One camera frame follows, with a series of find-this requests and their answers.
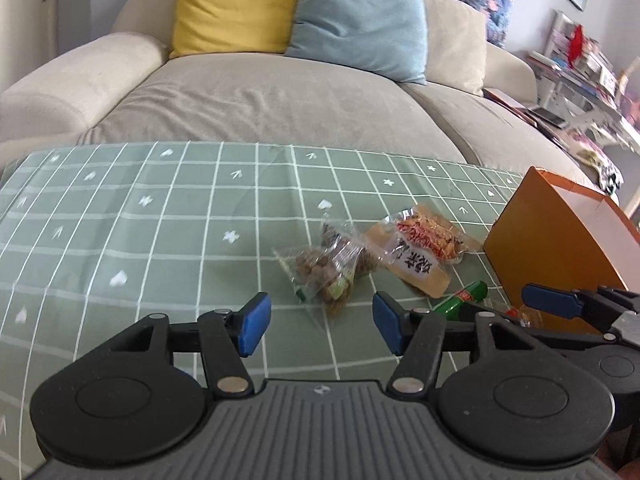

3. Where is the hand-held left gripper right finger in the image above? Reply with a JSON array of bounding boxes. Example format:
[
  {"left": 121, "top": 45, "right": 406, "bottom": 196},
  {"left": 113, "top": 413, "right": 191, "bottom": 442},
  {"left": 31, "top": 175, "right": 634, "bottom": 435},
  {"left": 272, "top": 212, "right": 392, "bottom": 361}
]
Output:
[{"left": 372, "top": 290, "right": 538, "bottom": 396}]

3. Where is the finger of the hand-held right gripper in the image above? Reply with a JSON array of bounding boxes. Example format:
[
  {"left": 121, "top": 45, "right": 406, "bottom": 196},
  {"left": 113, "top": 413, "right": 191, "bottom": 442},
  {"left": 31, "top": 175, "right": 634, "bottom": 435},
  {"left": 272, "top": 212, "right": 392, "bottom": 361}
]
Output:
[{"left": 521, "top": 283, "right": 640, "bottom": 333}]

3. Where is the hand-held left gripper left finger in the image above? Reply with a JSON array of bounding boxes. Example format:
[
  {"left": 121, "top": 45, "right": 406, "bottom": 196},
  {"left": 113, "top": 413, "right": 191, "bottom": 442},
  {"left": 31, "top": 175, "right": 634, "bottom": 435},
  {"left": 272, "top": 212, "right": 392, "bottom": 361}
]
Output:
[{"left": 102, "top": 291, "right": 273, "bottom": 395}]

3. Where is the clear packet with red edge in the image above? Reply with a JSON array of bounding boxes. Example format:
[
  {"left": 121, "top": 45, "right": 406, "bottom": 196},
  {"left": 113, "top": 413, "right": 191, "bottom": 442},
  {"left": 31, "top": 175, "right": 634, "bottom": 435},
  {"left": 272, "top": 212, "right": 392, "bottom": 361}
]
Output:
[{"left": 502, "top": 305, "right": 543, "bottom": 328}]

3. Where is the brown snack packet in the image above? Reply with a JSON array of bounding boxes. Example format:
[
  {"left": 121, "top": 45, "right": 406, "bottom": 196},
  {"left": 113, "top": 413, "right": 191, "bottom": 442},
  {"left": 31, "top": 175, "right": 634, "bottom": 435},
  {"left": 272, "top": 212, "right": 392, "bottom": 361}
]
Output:
[{"left": 362, "top": 204, "right": 483, "bottom": 298}]

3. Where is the orange cardboard box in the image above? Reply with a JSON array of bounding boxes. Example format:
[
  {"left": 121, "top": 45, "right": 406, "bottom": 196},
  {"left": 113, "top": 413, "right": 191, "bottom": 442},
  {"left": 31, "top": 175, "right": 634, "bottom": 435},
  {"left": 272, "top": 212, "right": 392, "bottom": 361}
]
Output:
[{"left": 482, "top": 166, "right": 640, "bottom": 336}]

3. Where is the clear packet of brown nuts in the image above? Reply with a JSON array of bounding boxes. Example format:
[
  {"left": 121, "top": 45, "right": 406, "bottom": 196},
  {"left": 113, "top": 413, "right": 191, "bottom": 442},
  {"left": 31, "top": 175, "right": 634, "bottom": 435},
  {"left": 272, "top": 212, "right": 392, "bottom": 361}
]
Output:
[{"left": 272, "top": 217, "right": 381, "bottom": 318}]

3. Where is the green snack packet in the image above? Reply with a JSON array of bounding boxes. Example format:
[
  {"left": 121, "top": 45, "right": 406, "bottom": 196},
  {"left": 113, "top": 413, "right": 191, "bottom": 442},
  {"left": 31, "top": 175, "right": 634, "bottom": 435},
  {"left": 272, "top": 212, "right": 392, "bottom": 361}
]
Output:
[{"left": 432, "top": 280, "right": 488, "bottom": 321}]

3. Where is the black and white patterned cloth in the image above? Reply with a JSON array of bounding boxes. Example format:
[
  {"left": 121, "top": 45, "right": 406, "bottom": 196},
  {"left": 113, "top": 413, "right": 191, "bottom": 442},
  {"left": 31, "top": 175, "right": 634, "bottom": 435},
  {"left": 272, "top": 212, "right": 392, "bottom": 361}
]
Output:
[{"left": 575, "top": 135, "right": 626, "bottom": 196}]

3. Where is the green checked tablecloth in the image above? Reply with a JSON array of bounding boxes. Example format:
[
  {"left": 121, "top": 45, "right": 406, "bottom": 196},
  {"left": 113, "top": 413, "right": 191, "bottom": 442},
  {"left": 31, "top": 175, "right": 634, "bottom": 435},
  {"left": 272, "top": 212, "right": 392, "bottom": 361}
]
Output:
[{"left": 0, "top": 141, "right": 526, "bottom": 480}]

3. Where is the white shelf rack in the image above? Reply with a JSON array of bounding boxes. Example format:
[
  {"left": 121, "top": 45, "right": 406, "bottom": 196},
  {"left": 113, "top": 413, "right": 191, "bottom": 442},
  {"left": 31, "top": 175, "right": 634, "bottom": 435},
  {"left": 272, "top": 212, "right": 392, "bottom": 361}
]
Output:
[{"left": 525, "top": 50, "right": 640, "bottom": 151}]

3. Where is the pile of magazines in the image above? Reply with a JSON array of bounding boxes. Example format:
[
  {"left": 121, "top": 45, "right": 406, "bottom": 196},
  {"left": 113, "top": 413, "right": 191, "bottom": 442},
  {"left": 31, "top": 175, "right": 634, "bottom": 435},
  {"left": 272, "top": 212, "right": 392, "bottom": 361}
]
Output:
[{"left": 482, "top": 87, "right": 568, "bottom": 133}]

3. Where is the beige sofa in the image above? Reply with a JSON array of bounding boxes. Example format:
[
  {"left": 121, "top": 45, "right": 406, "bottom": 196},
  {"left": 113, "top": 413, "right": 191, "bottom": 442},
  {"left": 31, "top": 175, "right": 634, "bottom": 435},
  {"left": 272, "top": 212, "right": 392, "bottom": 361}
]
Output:
[{"left": 0, "top": 0, "right": 601, "bottom": 186}]

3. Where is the row of magazines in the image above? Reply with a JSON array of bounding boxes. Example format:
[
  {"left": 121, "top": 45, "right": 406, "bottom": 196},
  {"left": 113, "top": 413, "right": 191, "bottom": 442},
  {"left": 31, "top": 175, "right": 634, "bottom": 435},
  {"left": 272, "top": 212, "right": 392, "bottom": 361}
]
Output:
[{"left": 542, "top": 10, "right": 621, "bottom": 98}]

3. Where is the red ornament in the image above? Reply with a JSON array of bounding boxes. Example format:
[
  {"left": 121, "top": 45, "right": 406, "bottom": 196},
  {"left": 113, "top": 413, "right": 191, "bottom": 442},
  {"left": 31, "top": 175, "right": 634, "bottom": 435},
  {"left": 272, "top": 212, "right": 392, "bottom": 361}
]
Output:
[{"left": 567, "top": 25, "right": 586, "bottom": 66}]

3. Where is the beige cushion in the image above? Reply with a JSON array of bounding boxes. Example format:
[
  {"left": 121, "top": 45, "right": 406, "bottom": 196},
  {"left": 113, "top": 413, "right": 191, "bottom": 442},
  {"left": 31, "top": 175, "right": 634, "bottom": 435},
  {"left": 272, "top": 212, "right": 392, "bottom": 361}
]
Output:
[{"left": 397, "top": 0, "right": 488, "bottom": 98}]

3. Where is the light blue pillow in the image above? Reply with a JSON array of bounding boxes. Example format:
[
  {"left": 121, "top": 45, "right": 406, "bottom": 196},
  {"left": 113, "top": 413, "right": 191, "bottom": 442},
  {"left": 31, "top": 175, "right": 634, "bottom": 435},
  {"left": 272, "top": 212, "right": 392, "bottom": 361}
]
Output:
[{"left": 285, "top": 0, "right": 428, "bottom": 86}]

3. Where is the yellow pillow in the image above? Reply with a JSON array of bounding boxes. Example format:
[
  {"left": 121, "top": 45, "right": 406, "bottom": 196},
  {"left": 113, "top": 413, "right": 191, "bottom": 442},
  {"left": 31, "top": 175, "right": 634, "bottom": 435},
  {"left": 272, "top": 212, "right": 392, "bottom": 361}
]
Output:
[{"left": 169, "top": 0, "right": 305, "bottom": 59}]

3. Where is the wall poster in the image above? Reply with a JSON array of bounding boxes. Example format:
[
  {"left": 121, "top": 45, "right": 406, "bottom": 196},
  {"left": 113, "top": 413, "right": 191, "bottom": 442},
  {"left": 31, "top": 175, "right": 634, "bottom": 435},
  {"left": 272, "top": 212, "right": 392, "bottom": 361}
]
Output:
[{"left": 460, "top": 0, "right": 516, "bottom": 50}]

